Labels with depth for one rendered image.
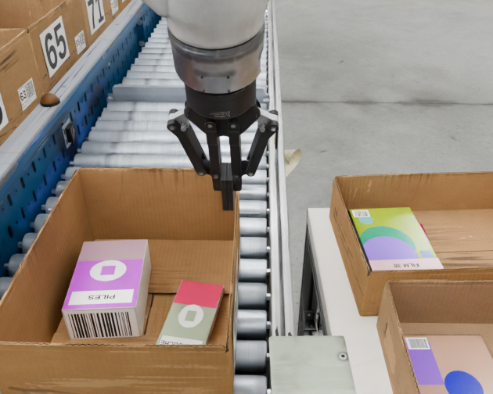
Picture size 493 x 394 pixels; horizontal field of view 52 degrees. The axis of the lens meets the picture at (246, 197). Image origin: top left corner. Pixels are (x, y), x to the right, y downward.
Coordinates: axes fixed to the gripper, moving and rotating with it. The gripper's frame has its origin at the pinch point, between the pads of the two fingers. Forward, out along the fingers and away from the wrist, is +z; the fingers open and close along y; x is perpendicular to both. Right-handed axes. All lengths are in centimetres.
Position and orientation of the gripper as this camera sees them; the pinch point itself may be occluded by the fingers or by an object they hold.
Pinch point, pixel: (228, 187)
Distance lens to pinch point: 67.7
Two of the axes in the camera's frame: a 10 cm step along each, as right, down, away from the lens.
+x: 0.3, -8.1, 5.8
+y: 10.0, 0.2, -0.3
